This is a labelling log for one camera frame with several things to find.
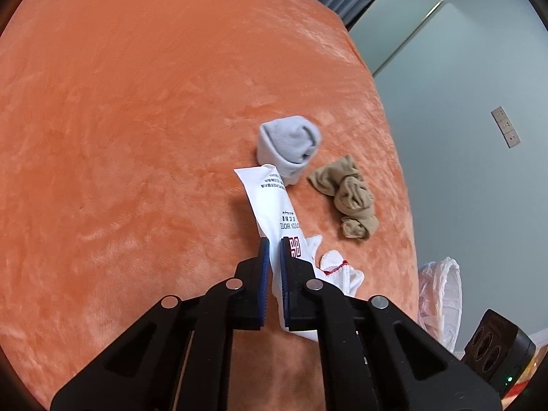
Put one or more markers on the gold framed standing mirror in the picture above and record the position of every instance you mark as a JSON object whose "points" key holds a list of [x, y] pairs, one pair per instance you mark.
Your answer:
{"points": [[402, 30]]}

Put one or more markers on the bin with white bag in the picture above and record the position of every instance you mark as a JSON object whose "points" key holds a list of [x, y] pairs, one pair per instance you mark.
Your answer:
{"points": [[445, 308]]}

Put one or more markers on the orange plush blanket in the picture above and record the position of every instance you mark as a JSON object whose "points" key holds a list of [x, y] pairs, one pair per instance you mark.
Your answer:
{"points": [[128, 137]]}

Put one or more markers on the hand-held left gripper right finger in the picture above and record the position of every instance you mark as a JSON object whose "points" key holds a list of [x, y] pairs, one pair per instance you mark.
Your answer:
{"points": [[286, 284]]}

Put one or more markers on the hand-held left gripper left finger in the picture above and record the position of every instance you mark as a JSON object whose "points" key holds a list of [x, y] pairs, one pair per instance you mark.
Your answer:
{"points": [[263, 284]]}

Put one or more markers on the wall socket panel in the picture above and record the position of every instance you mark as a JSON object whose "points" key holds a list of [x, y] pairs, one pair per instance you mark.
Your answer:
{"points": [[506, 127]]}

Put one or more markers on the rolled grey sock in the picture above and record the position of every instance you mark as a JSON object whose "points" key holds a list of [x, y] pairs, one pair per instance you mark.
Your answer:
{"points": [[284, 141]]}

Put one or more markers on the white paper packet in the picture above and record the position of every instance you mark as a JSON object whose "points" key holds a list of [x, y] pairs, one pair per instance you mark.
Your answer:
{"points": [[269, 205]]}

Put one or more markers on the beige stockings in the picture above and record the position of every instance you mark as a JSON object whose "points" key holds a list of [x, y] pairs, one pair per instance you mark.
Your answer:
{"points": [[351, 197]]}

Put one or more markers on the white sock with red trim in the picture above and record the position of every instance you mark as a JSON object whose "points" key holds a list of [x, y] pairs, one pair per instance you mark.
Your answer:
{"points": [[342, 273]]}

